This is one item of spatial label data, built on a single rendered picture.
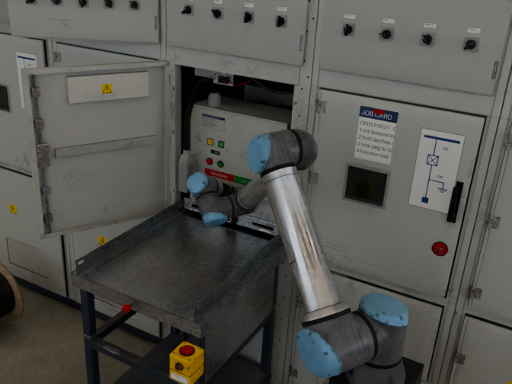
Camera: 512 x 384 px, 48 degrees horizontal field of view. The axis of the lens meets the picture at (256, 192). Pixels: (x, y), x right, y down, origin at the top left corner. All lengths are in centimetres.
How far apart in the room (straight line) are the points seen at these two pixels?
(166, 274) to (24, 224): 151
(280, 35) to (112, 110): 81
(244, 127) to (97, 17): 78
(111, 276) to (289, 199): 92
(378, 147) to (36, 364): 210
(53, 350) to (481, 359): 217
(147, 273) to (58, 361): 111
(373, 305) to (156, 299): 83
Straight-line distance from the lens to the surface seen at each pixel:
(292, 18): 225
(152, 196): 280
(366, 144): 222
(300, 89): 230
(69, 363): 328
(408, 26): 211
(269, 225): 259
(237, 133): 253
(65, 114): 253
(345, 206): 234
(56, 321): 360
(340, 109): 223
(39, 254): 368
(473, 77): 208
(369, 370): 184
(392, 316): 173
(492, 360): 249
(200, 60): 251
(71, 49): 297
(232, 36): 239
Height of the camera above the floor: 208
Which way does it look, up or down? 24 degrees down
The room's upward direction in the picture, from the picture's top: 3 degrees clockwise
